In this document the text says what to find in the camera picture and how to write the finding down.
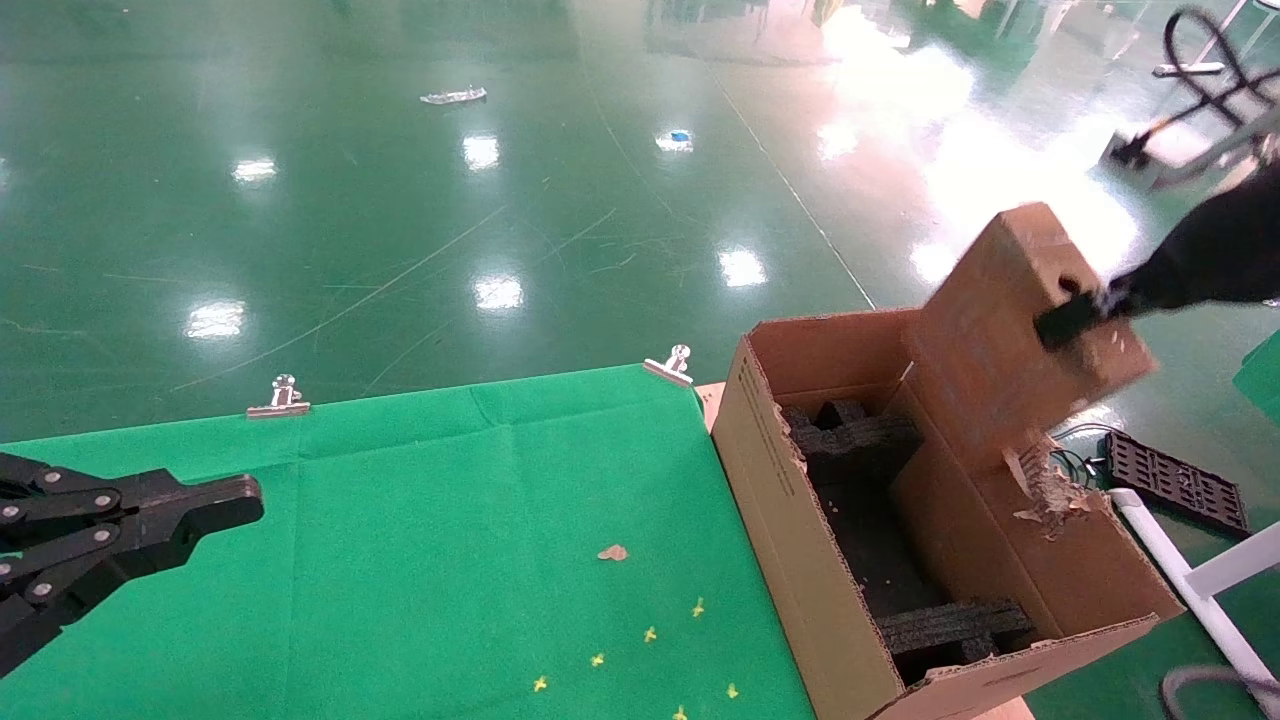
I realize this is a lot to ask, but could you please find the small cardboard box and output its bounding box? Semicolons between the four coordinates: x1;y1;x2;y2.
905;203;1161;471

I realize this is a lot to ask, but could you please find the white tube table frame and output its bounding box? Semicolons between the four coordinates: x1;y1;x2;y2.
1108;488;1280;701

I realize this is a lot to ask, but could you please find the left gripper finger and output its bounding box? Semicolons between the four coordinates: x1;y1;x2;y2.
0;526;193;681
0;452;265;549

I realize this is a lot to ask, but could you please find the black foam floor pad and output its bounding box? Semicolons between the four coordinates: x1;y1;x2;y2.
805;470;951;621

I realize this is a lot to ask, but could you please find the grey metal camera bracket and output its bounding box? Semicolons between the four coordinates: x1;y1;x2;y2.
1150;105;1280;191

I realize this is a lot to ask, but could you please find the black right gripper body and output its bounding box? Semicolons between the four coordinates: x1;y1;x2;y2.
1110;165;1280;313

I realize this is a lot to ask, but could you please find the black plastic grid crate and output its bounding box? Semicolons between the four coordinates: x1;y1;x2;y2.
1100;430;1251;536

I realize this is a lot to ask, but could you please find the grey corrugated hose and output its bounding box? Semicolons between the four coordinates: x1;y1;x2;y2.
1160;665;1280;720

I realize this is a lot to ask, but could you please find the green table cloth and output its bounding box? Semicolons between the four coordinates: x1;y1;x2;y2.
1232;330;1280;421
0;362;816;720

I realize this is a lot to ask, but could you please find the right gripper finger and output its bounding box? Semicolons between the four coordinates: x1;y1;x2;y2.
1035;290;1113;351

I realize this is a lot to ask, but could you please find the silver binder clip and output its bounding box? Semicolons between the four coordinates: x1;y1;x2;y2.
246;374;312;420
642;344;695;388

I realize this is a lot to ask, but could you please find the white stand with foot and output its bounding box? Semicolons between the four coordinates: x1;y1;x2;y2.
1152;0;1256;79

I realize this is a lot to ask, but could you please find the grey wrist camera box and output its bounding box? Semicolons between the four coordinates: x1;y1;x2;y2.
1098;128;1171;191

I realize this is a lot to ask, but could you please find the large open cardboard carton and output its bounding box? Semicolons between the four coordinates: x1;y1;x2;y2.
712;308;1186;720

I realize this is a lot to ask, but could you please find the black sleeved cable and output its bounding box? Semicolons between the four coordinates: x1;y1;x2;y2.
1115;8;1280;166

